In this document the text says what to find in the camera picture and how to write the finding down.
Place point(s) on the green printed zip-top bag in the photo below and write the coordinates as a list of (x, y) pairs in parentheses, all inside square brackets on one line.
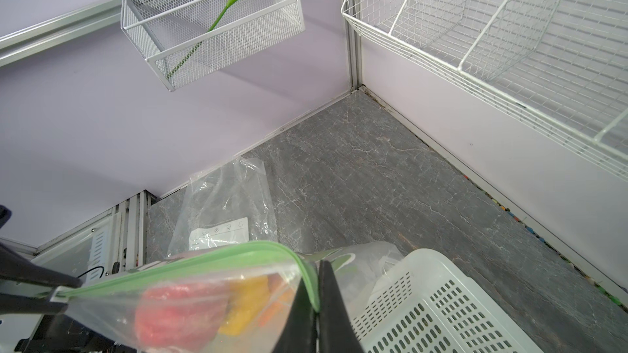
[(108, 307)]

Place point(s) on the pink peach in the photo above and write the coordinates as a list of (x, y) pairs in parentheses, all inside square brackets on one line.
[(181, 317)]

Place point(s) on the yellow peach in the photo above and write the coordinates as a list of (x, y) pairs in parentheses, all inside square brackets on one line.
[(248, 298)]

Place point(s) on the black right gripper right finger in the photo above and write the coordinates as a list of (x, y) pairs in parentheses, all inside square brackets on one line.
[(335, 330)]

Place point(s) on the white vent grille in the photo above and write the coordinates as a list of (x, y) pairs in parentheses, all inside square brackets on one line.
[(100, 254)]

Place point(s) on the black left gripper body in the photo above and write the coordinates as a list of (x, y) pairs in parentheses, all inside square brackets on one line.
[(67, 254)]

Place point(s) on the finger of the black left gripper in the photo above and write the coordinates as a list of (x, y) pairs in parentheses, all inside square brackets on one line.
[(20, 305), (16, 268)]

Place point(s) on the white plastic perforated basket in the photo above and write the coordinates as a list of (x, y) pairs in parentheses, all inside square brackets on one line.
[(425, 303)]

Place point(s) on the white wire wall shelf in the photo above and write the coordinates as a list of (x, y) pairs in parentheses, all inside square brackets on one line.
[(557, 66)]

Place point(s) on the white wire side basket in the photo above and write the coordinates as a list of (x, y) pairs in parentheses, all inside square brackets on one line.
[(174, 40)]

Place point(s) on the clear bag with blue zipper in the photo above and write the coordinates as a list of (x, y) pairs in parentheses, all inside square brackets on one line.
[(230, 205)]

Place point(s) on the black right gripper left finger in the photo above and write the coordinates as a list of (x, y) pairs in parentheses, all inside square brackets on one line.
[(300, 333)]

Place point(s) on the orange peach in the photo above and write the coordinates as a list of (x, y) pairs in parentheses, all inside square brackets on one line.
[(281, 297)]

